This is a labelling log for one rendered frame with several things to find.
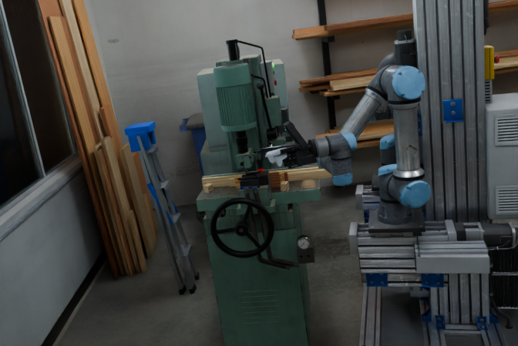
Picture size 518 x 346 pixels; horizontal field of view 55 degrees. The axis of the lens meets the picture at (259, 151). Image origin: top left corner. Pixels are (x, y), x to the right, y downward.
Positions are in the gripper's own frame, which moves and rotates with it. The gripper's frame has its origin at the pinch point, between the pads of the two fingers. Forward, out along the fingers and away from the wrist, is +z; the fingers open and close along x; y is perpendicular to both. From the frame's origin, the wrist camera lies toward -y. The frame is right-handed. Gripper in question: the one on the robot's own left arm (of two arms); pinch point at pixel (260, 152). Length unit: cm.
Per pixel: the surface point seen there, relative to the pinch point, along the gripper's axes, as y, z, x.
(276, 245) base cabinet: 53, -11, 58
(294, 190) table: 27, -22, 51
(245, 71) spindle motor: -32, -9, 59
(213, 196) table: 25, 15, 65
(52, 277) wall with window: 70, 116, 142
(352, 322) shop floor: 114, -51, 81
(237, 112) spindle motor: -13, -3, 60
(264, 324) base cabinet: 95, 0, 67
